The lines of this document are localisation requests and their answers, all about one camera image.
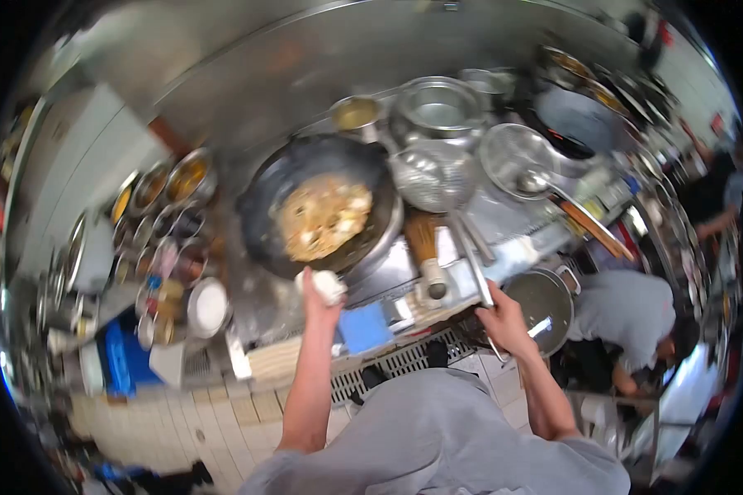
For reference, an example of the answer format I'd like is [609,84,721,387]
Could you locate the grey wok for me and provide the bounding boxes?
[531,85,627,160]

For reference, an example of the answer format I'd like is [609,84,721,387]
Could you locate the wire mesh strainer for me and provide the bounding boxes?
[389,147,497,267]

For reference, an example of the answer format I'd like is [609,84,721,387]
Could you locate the person's right fingers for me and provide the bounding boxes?
[488,281,518,311]

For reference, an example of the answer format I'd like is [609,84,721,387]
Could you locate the blue crate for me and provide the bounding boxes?
[98,318,163,398]

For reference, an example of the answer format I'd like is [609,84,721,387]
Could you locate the long metal ladle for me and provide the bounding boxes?
[402,151,510,363]

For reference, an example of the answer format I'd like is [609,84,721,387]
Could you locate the wooden handled ladle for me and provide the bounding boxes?
[516,170,636,262]

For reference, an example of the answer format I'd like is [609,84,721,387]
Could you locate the person's left hand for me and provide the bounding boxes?
[300,266,348,330]

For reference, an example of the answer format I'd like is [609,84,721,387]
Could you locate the blue cloth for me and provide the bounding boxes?
[337,302,398,355]

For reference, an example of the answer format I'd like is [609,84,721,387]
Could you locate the bamboo wok brush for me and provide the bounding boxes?
[402,210,450,302]

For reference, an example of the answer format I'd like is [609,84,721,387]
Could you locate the steel pot with handles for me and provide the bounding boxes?
[503,266,582,360]

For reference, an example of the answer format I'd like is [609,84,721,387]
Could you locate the white cloth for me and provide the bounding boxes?
[294,269,348,308]

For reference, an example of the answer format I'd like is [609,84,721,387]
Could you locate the row of metal dishes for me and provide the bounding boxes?
[537,45,660,127]

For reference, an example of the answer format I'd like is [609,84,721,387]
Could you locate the small steel oil pot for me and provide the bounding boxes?
[331,95,386,144]

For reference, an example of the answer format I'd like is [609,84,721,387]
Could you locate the white round bowl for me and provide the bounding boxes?
[186,276,230,339]

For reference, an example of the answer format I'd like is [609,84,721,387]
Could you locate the black wok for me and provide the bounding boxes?
[238,134,405,281]

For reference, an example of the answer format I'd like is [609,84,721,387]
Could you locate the round flat metal strainer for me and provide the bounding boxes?
[479,123,562,200]

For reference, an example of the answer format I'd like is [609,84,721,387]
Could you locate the person's right hand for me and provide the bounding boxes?
[476,281,537,361]

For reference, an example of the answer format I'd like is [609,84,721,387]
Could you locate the fried food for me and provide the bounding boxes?
[275,174,374,262]

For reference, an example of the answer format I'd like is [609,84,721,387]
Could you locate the large steel pot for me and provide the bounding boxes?
[389,76,491,151]

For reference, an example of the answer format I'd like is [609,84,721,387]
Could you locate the white container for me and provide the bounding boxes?
[148,342,188,389]

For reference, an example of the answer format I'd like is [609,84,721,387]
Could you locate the floor drain grate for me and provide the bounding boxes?
[331,328,479,407]

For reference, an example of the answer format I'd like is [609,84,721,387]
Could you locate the person's body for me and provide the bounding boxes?
[238,368,632,495]

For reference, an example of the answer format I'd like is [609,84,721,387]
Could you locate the group of seasoning bowls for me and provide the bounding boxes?
[108,147,230,347]

